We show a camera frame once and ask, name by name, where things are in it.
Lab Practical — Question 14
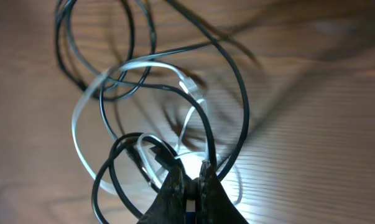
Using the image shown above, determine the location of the white cable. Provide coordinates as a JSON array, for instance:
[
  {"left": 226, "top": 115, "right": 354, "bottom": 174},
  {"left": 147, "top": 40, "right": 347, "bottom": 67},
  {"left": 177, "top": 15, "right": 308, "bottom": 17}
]
[{"left": 71, "top": 60, "right": 243, "bottom": 206}]

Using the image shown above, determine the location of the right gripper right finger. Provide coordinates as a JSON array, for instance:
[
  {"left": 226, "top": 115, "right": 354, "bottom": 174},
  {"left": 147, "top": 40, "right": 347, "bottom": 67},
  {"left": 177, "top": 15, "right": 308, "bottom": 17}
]
[{"left": 196, "top": 162, "right": 248, "bottom": 224}]

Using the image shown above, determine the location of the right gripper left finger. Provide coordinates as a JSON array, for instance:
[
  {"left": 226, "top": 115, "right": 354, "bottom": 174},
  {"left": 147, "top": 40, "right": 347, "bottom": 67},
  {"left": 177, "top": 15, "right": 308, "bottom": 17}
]
[{"left": 138, "top": 166, "right": 187, "bottom": 224}]

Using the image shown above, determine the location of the long black cable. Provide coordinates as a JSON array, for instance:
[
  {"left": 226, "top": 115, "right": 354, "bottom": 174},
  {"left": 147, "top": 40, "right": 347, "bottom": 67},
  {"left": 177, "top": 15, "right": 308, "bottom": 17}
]
[{"left": 91, "top": 0, "right": 250, "bottom": 224}]

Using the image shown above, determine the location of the short black cable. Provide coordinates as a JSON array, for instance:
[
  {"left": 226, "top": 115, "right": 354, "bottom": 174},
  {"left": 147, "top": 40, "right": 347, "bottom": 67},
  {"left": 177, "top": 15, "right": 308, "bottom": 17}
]
[{"left": 53, "top": 0, "right": 157, "bottom": 102}]

